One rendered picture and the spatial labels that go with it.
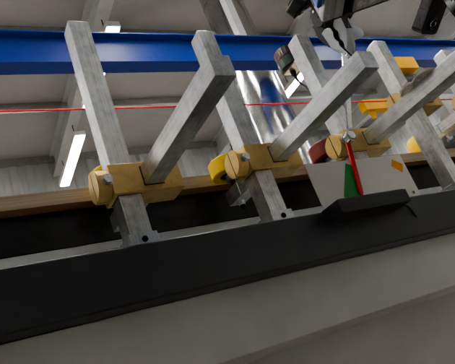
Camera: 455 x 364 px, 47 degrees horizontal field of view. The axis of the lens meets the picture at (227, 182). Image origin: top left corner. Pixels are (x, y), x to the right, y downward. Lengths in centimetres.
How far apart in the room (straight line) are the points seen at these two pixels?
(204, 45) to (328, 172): 34
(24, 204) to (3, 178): 806
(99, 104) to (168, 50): 400
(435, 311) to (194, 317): 73
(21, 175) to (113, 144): 825
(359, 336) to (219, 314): 46
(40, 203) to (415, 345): 84
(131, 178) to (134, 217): 6
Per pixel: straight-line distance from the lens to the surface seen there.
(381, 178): 107
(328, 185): 97
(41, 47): 453
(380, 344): 121
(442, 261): 112
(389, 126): 107
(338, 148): 106
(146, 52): 476
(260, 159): 92
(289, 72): 123
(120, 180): 79
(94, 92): 88
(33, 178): 903
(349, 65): 79
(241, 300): 81
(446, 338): 135
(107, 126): 84
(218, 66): 61
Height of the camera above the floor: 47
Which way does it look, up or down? 21 degrees up
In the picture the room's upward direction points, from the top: 21 degrees counter-clockwise
